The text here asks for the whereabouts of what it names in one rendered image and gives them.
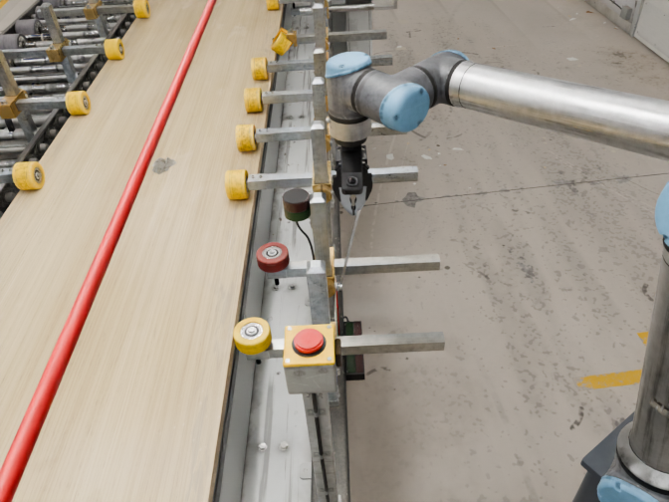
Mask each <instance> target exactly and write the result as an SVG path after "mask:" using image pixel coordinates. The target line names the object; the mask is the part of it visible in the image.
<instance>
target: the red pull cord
mask: <svg viewBox="0 0 669 502"><path fill-rule="evenodd" d="M216 1H217V0H208V1H207V4H206V6H205V8H204V10H203V13H202V15H201V17H200V19H199V22H198V24H197V26H196V28H195V31H194V33H193V35H192V38H191V40H190V42H189V44H188V47H187V49H186V51H185V53H184V56H183V58H182V60H181V62H180V65H179V67H178V69H177V71H176V74H175V76H174V78H173V80H172V83H171V85H170V87H169V89H168V92H167V94H166V96H165V98H164V101H163V103H162V105H161V108H160V110H159V112H158V114H157V117H156V119H155V121H154V123H153V126H152V128H151V130H150V132H149V135H148V137H147V139H146V141H145V144H144V146H143V148H142V150H141V153H140V155H139V157H138V159H137V162H136V164H135V166H134V168H133V171H132V173H131V175H130V177H129V180H128V182H127V184H126V187H125V189H124V191H123V193H122V196H121V198H120V200H119V202H118V205H117V207H116V209H115V211H114V214H113V216H112V218H111V222H110V224H109V226H108V228H107V231H106V233H105V235H104V237H103V240H102V242H101V244H100V246H99V249H98V251H97V253H96V255H95V258H94V260H93V262H92V265H91V267H90V269H89V271H88V274H87V276H86V278H85V280H84V283H83V285H82V287H81V289H80V292H79V294H78V296H77V298H76V301H75V303H74V305H73V307H72V310H71V312H70V314H69V316H68V319H67V321H66V323H65V325H64V327H63V329H62V331H61V333H60V336H59V338H58V340H57V343H56V345H55V347H54V349H53V352H52V354H51V356H50V358H49V361H48V363H47V365H46V367H45V370H44V372H43V374H42V376H41V379H40V381H39V383H38V385H37V388H36V390H35V392H34V394H33V397H32V399H31V401H30V403H29V406H28V408H27V410H26V412H25V415H24V417H23V419H22V422H21V424H20V426H19V428H18V431H17V433H16V435H15V437H14V440H13V442H12V444H11V446H10V449H9V451H8V453H7V455H6V458H5V460H4V462H3V464H2V467H1V469H0V502H12V500H13V498H14V495H15V493H16V490H17V488H18V486H19V483H20V481H21V478H22V476H23V473H24V471H25V468H26V466H27V464H28V461H29V459H30V456H31V454H32V451H33V449H34V446H35V444H36V442H37V439H38V437H39V434H40V432H41V429H42V427H43V424H44V422H45V420H46V417H47V415H48V412H49V410H50V407H51V405H52V402H53V400H54V398H55V395H56V393H57V390H58V388H59V385H60V383H61V380H62V378H63V376H64V373H65V371H66V368H67V366H68V363H69V361H70V358H71V356H72V354H73V351H74V349H75V346H76V344H77V341H78V339H79V336H80V334H81V332H82V329H83V327H84V324H85V322H86V319H87V317H88V314H89V312H90V310H91V307H92V305H93V302H94V300H95V297H96V295H97V292H98V290H99V288H100V285H101V283H102V280H103V278H104V275H105V273H106V270H107V268H108V266H109V263H110V261H111V258H112V254H113V252H114V249H115V247H116V245H117V242H118V240H119V237H120V235H121V232H122V230H123V227H124V225H125V224H126V221H127V219H128V216H129V214H130V211H131V209H132V206H133V204H134V202H135V199H136V197H137V194H138V192H139V189H140V187H141V184H142V182H143V180H144V177H145V175H146V172H147V170H148V167H149V165H150V162H151V160H152V158H153V155H154V153H155V150H156V148H157V145H158V143H159V140H160V138H161V135H162V133H163V131H164V128H165V126H166V123H167V121H168V118H169V116H170V113H171V111H172V109H173V106H174V104H175V101H176V99H177V96H178V94H179V91H180V89H181V87H182V84H183V82H184V79H185V77H186V74H187V72H188V69H189V67H190V65H191V62H192V60H193V57H194V55H195V52H196V50H197V47H198V45H199V43H200V40H201V38H202V35H203V33H204V30H205V28H206V25H207V23H208V21H209V18H210V16H211V13H212V11H213V8H214V6H215V3H216Z"/></svg>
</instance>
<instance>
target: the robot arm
mask: <svg viewBox="0 0 669 502"><path fill-rule="evenodd" d="M371 63H372V62H371V60H370V57H369V56H368V55H367V54H365V53H362V52H346V53H341V54H338V55H336V56H333V57H331V58H330V59H329V60H328V61H327V64H326V78H327V91H328V107H329V118H328V119H326V123H327V124H330V134H331V136H332V137H334V141H335V142H336V143H337V144H338V145H341V146H336V147H335V163H336V167H335V168H334V170H335V171H336V174H333V190H334V194H335V195H336V197H337V199H338V201H339V202H340V203H341V205H342V206H343V208H344V209H345V210H346V211H347V212H348V213H349V214H350V215H356V211H357V209H360V210H361V208H362V207H363V205H364V204H365V202H366V200H367V198H368V196H369V194H370V192H371V190H372V173H371V172H370V173H368V170H369V165H368V164H367V154H366V145H362V144H363V143H365V142H366V140H367V137H368V136H369V135H370V134H371V120H374V121H376V122H378V123H380V124H382V125H384V126H386V127H387V128H390V129H393V130H397V131H401V132H408V131H412V130H414V129H416V128H417V127H418V126H419V125H420V124H421V123H422V122H423V121H424V119H425V118H426V116H427V113H428V110H429V109H431V108H433V107H435V106H437V105H438V104H444V105H448V106H452V107H456V108H464V109H468V110H472V111H476V112H479V113H483V114H487V115H491V116H495V117H498V118H502V119H506V120H510V121H514V122H518V123H521V124H525V125H529V126H536V127H539V128H543V129H547V130H551V131H555V132H558V133H562V134H566V135H570V136H574V137H577V138H581V139H585V140H589V141H593V142H597V143H600V144H604V145H608V146H612V147H616V148H619V149H623V150H627V151H631V152H635V153H638V154H642V155H646V156H650V157H654V158H657V159H661V160H665V161H669V101H665V100H660V99H655V98H650V97H644V96H639V95H634V94H629V93H624V92H620V91H615V90H610V89H605V88H600V87H595V86H590V85H584V84H579V83H574V82H569V81H564V80H559V79H554V78H549V77H544V76H539V75H534V74H529V73H523V72H518V71H513V70H508V69H503V68H498V67H493V66H488V65H483V64H478V63H474V62H473V61H470V60H469V59H468V58H467V56H465V55H464V54H463V53H462V52H460V51H457V50H445V51H440V52H438V53H435V54H434V55H432V56H431V57H430V58H427V59H425V60H423V61H421V62H419V63H417V64H415V65H413V66H411V67H409V68H406V69H404V70H402V71H400V72H398V73H396V74H394V75H389V74H386V73H383V72H381V71H378V70H377V69H374V68H372V67H371ZM363 148H364V150H363ZM338 149H339V150H338ZM352 195H355V200H354V204H355V206H354V207H352V206H351V199H350V197H351V196H352ZM655 222H656V227H657V230H658V232H659V234H660V235H663V240H662V244H663V253H662V259H661V264H660V270H659V276H658V281H657V287H656V293H655V299H654V304H653V310H652V316H651V321H650V327H649V333H648V339H647V344H646V350H645V356H644V361H643V367H642V373H641V378H640V384H639V390H638V396H637V400H636V406H635V412H634V417H633V421H631V422H629V423H628V424H626V425H625V426H624V427H623V428H622V429H621V431H620V432H619V435H618V438H617V443H616V449H615V456H614V460H613V462H612V464H611V466H610V468H609V469H608V471H607V472H606V473H605V474H604V476H602V477H601V479H600V482H599V484H598V486H597V496H598V499H599V501H600V502H669V181H668V182H667V183H666V185H665V187H664V188H663V190H662V192H661V193H660V195H659V197H658V200H657V203H656V206H655Z"/></svg>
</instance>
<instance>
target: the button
mask: <svg viewBox="0 0 669 502"><path fill-rule="evenodd" d="M294 343H295V347H296V349H297V350H298V351H299V352H301V353H304V354H311V353H314V352H316V351H318V350H319V349H320V348H321V347H322V345H323V343H324V339H323V335H322V334H321V332H319V331H318V330H315V329H303V330H301V331H299V332H298V333H297V334H296V335H295V338H294Z"/></svg>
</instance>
